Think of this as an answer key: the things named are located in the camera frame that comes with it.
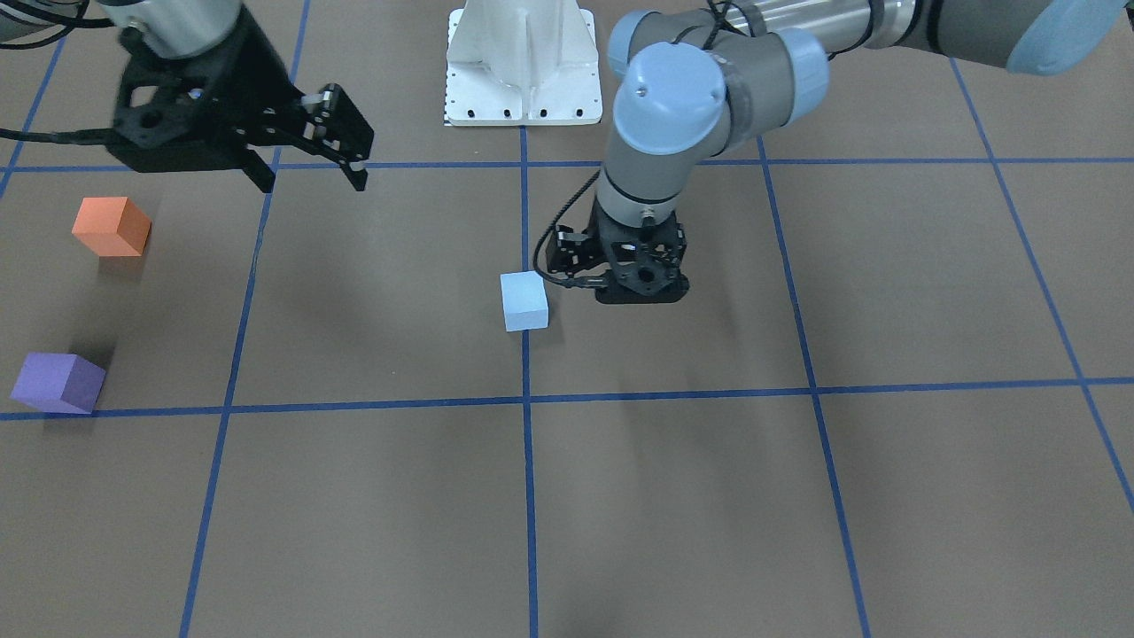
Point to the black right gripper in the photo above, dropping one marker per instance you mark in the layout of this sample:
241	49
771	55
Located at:
251	78

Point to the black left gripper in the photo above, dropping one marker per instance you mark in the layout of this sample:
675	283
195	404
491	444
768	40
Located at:
567	251

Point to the light blue foam block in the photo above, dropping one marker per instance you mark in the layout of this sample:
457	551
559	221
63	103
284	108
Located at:
524	300

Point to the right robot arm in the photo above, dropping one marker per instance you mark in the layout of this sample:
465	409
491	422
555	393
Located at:
21	19

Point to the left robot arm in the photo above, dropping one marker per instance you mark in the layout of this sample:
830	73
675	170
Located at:
696	84

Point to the orange foam block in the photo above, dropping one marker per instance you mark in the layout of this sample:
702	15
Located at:
112	227

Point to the purple foam block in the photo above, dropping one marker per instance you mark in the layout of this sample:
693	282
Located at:
62	383

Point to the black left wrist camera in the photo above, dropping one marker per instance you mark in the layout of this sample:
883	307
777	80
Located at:
569	253

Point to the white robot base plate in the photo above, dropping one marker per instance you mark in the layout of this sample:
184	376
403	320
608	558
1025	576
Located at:
522	63

